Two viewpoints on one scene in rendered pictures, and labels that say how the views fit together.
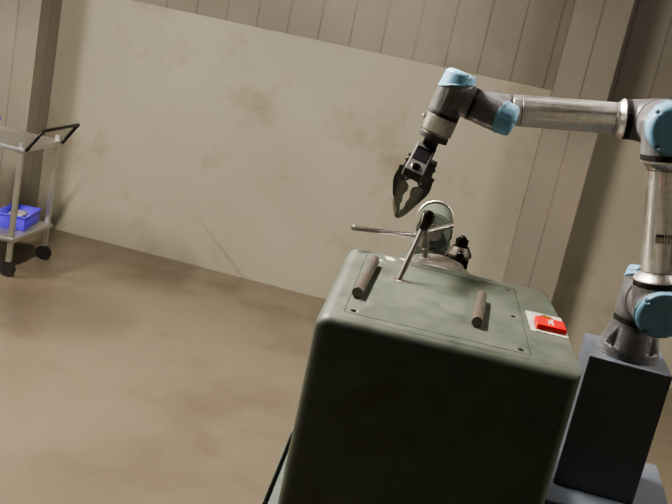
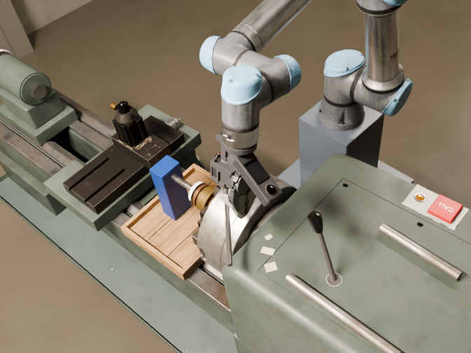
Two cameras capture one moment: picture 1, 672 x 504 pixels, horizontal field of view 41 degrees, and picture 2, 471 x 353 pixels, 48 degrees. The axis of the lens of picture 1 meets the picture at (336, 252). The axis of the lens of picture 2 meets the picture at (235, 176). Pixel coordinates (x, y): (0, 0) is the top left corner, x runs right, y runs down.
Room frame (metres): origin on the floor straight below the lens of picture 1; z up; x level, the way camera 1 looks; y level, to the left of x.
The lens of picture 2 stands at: (1.59, 0.41, 2.31)
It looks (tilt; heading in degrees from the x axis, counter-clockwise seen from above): 48 degrees down; 314
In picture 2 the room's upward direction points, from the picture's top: 9 degrees counter-clockwise
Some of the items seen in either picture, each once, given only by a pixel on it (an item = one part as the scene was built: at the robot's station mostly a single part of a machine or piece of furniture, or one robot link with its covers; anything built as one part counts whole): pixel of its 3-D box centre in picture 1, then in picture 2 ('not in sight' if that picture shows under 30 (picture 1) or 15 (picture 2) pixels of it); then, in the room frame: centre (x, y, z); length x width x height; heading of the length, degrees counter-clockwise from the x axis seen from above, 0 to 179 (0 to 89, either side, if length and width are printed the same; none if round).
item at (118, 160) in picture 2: not in sight; (125, 161); (2.83, -0.32, 0.95); 0.43 x 0.18 x 0.04; 86
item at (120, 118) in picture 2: (459, 250); (125, 113); (2.82, -0.38, 1.14); 0.08 x 0.08 x 0.03
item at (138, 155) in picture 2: not in sight; (141, 145); (2.79, -0.38, 1.00); 0.20 x 0.10 x 0.05; 176
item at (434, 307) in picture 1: (428, 384); (374, 300); (1.82, -0.25, 1.06); 0.59 x 0.48 x 0.39; 176
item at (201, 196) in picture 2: not in sight; (209, 200); (2.37, -0.27, 1.08); 0.09 x 0.09 x 0.09; 86
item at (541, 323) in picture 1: (549, 327); (444, 209); (1.75, -0.45, 1.26); 0.06 x 0.06 x 0.02; 86
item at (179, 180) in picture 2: not in sight; (184, 183); (2.48, -0.28, 1.08); 0.13 x 0.07 x 0.07; 176
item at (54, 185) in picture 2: not in sight; (125, 162); (2.87, -0.34, 0.90); 0.53 x 0.30 x 0.06; 86
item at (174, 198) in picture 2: not in sight; (171, 188); (2.56, -0.28, 1.00); 0.08 x 0.06 x 0.23; 86
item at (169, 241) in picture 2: not in sight; (189, 217); (2.50, -0.28, 0.89); 0.36 x 0.30 x 0.04; 86
